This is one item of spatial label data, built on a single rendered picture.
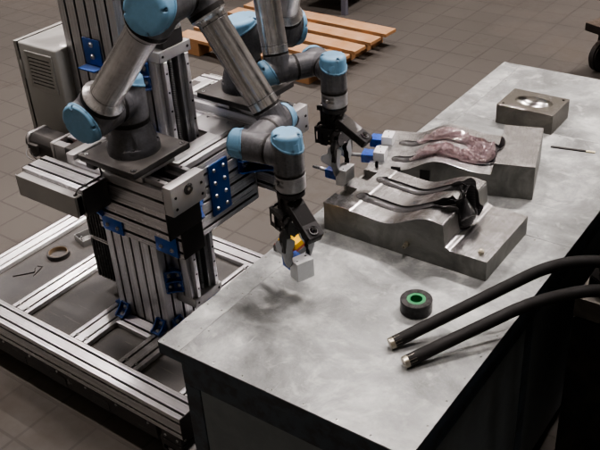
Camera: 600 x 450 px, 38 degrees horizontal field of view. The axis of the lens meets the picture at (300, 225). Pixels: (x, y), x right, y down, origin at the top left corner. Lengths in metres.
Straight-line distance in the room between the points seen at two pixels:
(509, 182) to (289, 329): 0.86
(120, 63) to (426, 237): 0.89
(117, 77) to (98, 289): 1.39
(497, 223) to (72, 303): 1.68
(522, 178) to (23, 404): 1.90
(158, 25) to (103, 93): 0.30
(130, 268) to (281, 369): 1.17
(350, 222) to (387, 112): 2.65
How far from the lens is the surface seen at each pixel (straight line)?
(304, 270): 2.21
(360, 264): 2.36
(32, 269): 3.65
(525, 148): 2.72
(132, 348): 3.12
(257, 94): 2.17
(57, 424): 3.23
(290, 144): 2.03
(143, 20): 2.06
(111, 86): 2.24
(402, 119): 4.98
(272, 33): 2.48
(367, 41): 5.78
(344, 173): 2.59
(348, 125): 2.52
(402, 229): 2.36
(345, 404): 1.95
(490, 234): 2.39
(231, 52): 2.16
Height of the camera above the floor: 2.16
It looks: 32 degrees down
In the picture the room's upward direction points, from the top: 4 degrees counter-clockwise
